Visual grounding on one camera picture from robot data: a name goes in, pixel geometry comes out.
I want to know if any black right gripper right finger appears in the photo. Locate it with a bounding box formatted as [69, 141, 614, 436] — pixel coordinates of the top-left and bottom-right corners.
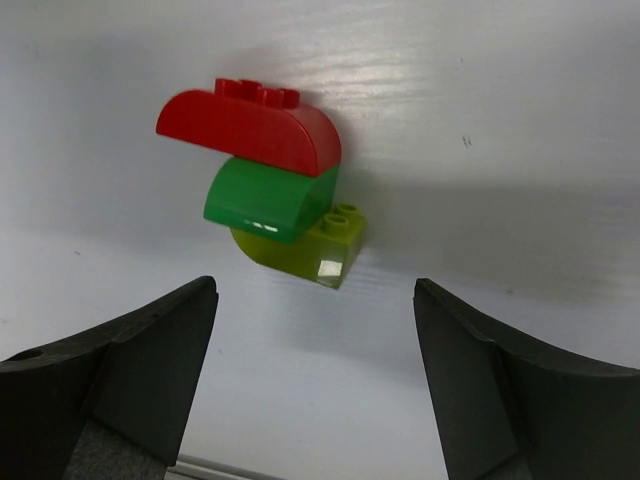
[414, 279, 639, 479]

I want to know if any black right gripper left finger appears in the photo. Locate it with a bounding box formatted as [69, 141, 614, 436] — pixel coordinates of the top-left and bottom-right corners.
[1, 276, 218, 479]

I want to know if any lime curved lego brick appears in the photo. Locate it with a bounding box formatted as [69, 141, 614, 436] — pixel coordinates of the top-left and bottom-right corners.
[231, 203, 367, 289]

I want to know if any green curved lego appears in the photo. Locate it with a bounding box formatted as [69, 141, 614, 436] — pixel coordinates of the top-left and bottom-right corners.
[203, 157, 340, 244]

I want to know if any red curved lego brick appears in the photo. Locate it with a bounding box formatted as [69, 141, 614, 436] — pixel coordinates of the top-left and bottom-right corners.
[156, 78, 342, 177]

